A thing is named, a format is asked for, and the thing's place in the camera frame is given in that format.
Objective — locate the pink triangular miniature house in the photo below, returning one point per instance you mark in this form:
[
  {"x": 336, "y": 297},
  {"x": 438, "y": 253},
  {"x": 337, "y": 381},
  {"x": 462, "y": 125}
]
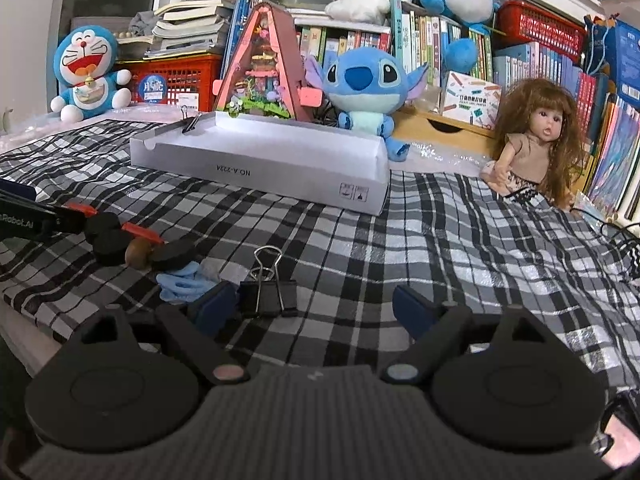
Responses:
[{"x": 262, "y": 67}]

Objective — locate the blue upright books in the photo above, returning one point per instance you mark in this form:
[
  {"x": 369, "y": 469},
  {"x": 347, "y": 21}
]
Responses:
[{"x": 242, "y": 30}]

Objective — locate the red plastic basket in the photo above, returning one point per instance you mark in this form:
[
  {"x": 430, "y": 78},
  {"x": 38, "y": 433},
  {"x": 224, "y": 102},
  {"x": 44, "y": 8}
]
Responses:
[{"x": 545, "y": 27}]

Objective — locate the stack of loose books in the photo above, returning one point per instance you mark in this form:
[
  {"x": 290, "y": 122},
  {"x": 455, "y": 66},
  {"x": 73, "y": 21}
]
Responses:
[{"x": 192, "y": 25}]

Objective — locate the wooden drawer box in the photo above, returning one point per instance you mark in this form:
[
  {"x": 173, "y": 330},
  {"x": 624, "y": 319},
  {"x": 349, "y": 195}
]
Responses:
[{"x": 450, "y": 132}]

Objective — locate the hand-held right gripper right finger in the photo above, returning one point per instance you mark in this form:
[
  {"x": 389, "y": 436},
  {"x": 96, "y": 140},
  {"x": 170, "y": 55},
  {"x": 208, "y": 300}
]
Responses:
[{"x": 414, "y": 310}]

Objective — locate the clear plastic sheet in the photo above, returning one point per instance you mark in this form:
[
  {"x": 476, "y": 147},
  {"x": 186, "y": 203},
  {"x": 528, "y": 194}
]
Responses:
[{"x": 45, "y": 127}]

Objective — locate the black red spring clamp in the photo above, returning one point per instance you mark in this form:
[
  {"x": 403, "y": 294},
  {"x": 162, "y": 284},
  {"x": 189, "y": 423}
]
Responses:
[
  {"x": 107, "y": 235},
  {"x": 172, "y": 256}
]

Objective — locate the large black binder clip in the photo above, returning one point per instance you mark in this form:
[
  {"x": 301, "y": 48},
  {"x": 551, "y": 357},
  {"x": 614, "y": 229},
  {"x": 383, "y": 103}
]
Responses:
[{"x": 267, "y": 297}]

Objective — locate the white printed carton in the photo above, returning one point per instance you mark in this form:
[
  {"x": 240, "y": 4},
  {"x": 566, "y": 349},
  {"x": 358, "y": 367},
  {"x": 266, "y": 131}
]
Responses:
[{"x": 470, "y": 97}]

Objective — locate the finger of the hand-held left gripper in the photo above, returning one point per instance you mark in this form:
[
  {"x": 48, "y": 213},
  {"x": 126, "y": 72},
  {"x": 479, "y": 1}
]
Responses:
[
  {"x": 67, "y": 222},
  {"x": 17, "y": 190}
]

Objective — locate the black white checkered blanket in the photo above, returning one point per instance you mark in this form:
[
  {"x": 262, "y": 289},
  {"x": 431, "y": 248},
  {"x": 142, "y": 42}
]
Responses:
[{"x": 450, "y": 260}]

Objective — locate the small black binder clip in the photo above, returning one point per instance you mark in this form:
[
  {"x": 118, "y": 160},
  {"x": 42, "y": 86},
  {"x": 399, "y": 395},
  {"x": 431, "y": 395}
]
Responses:
[{"x": 191, "y": 121}]

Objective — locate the white cardboard box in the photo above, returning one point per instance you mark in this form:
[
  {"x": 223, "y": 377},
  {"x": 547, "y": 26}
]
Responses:
[{"x": 260, "y": 160}]

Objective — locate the red plastic crate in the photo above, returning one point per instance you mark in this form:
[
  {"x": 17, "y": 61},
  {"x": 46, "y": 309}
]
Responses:
[{"x": 192, "y": 77}]

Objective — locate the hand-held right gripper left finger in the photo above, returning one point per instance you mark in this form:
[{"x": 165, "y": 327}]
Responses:
[{"x": 214, "y": 310}]

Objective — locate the row of colourful thin books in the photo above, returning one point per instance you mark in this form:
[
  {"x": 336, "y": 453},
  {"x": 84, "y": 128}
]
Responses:
[{"x": 617, "y": 160}]

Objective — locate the row of shelf books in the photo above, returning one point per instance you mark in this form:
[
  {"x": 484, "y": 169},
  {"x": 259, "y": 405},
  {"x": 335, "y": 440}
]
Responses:
[{"x": 545, "y": 67}]

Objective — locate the blue alien plush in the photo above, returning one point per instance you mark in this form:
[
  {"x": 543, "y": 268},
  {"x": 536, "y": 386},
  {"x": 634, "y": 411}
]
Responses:
[{"x": 362, "y": 82}]

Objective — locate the blue printed bag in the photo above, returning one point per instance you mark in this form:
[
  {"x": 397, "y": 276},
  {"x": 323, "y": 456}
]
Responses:
[{"x": 622, "y": 55}]

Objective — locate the long-haired baby doll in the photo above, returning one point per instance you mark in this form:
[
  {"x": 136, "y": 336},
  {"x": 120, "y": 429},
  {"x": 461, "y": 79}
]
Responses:
[{"x": 532, "y": 135}]

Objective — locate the blue robot cat plush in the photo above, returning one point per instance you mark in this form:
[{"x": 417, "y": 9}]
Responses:
[{"x": 90, "y": 72}]

